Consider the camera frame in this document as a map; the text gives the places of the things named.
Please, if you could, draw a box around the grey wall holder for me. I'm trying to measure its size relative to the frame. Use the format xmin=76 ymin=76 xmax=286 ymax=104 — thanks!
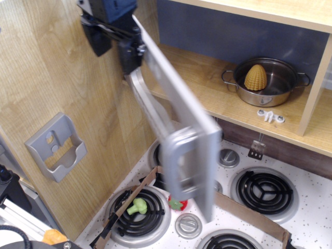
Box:
xmin=24 ymin=112 xmax=87 ymax=183

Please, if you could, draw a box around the grey back stove knob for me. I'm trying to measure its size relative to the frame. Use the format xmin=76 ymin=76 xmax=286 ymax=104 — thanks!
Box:
xmin=219 ymin=149 xmax=240 ymax=168

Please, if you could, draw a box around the hanging metal spatula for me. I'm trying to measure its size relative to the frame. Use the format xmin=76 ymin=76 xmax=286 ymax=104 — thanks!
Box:
xmin=248 ymin=133 xmax=266 ymax=160

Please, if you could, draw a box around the stove burner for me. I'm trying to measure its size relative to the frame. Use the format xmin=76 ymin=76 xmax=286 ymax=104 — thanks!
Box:
xmin=196 ymin=229 xmax=262 ymax=249
xmin=110 ymin=186 xmax=171 ymax=248
xmin=148 ymin=141 xmax=161 ymax=169
xmin=229 ymin=167 xmax=299 ymax=224

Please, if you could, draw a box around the back right stove burner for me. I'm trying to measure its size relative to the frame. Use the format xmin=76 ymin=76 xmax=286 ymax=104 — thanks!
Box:
xmin=229 ymin=167 xmax=299 ymax=224

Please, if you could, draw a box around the grey microwave door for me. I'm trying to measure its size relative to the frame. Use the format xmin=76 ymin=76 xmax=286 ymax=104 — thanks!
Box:
xmin=126 ymin=19 xmax=222 ymax=222

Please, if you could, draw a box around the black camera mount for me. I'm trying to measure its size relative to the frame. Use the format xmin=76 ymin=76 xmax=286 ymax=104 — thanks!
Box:
xmin=1 ymin=225 xmax=75 ymax=249

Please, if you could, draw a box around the steel pot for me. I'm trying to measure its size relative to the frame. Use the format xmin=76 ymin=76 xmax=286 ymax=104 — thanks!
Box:
xmin=222 ymin=58 xmax=311 ymax=107

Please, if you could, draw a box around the green toy broccoli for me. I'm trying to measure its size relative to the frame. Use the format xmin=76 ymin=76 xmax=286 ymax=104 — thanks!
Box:
xmin=127 ymin=198 xmax=147 ymax=215

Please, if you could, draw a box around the grey middle stove knob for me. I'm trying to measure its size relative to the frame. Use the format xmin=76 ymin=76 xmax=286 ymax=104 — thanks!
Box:
xmin=214 ymin=181 xmax=223 ymax=193

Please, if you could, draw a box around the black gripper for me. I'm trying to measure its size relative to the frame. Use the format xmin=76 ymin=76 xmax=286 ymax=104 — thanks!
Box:
xmin=77 ymin=1 xmax=145 ymax=75

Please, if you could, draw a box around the white plastic door latch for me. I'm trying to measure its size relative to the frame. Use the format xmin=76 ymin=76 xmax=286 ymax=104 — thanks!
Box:
xmin=257 ymin=109 xmax=285 ymax=123

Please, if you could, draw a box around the yellow toy corn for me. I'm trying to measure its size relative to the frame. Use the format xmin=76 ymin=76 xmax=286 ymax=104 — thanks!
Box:
xmin=244 ymin=64 xmax=267 ymax=91

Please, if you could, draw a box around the grey stove knob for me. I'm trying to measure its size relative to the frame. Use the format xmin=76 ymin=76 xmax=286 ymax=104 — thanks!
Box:
xmin=214 ymin=181 xmax=223 ymax=193
xmin=219 ymin=149 xmax=240 ymax=168
xmin=175 ymin=213 xmax=202 ymax=239

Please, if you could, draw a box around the front left stove burner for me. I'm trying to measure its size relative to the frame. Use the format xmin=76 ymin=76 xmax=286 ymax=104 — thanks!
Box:
xmin=110 ymin=186 xmax=171 ymax=248

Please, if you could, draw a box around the orange toy food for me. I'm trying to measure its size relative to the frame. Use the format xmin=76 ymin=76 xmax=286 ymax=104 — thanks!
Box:
xmin=42 ymin=229 xmax=68 ymax=245

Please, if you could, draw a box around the grey front stove knob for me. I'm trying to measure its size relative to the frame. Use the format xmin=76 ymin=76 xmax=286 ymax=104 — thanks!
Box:
xmin=175 ymin=213 xmax=202 ymax=239

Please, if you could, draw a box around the front right stove burner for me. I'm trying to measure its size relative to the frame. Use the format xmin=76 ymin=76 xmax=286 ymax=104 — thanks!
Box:
xmin=196 ymin=229 xmax=262 ymax=249

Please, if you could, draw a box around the brown cardboard strip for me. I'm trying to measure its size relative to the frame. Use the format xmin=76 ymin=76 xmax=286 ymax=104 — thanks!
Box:
xmin=90 ymin=166 xmax=291 ymax=248

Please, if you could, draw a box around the back left stove burner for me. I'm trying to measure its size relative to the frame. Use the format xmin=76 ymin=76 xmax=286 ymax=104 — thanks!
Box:
xmin=148 ymin=141 xmax=161 ymax=169

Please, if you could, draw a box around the red toy strawberry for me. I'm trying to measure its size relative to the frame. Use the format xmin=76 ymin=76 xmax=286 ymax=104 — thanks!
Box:
xmin=168 ymin=195 xmax=188 ymax=211

